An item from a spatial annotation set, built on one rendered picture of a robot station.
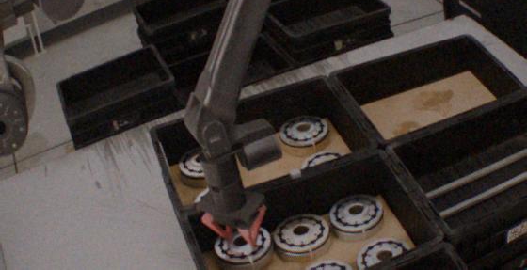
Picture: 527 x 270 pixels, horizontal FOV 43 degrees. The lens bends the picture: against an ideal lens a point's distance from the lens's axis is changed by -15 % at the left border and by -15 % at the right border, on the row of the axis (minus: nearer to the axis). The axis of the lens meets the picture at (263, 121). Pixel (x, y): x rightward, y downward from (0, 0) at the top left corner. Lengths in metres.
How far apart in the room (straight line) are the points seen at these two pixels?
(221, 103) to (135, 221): 0.65
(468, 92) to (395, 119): 0.21
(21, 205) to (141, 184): 0.37
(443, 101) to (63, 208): 0.97
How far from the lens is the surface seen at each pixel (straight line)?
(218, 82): 1.18
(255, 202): 1.30
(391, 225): 1.44
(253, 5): 1.17
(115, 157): 2.00
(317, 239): 1.39
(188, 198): 1.58
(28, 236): 1.85
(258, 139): 1.25
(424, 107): 1.74
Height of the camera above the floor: 1.81
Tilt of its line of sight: 34 degrees down
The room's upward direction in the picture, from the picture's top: 11 degrees counter-clockwise
